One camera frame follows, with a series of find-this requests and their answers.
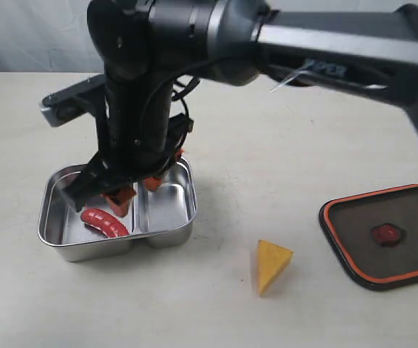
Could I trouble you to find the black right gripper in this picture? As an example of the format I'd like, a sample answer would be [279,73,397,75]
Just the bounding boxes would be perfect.
[62,74,194,218]

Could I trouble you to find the red toy sausage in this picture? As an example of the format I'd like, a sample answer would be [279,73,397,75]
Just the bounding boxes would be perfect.
[80,208,129,239]

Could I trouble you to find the yellow toy cheese wedge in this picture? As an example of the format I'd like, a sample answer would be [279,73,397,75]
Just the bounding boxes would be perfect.
[256,239,293,296]

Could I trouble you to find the dark lid with orange seal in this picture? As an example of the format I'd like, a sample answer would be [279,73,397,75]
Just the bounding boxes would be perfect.
[318,184,418,291]

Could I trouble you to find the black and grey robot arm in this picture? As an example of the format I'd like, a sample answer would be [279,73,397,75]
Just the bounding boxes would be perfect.
[63,1,418,210]

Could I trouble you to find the steel two-compartment lunch box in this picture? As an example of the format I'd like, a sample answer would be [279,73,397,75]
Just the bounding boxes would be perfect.
[38,157,197,262]

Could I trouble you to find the grey-blue wrinkled backdrop cloth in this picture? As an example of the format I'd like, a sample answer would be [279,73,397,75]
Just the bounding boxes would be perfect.
[0,1,103,73]

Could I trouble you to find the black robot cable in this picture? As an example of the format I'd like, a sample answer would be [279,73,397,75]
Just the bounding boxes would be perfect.
[135,54,260,146]

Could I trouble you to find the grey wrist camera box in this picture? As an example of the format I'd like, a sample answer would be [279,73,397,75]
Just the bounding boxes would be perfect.
[40,74,105,128]

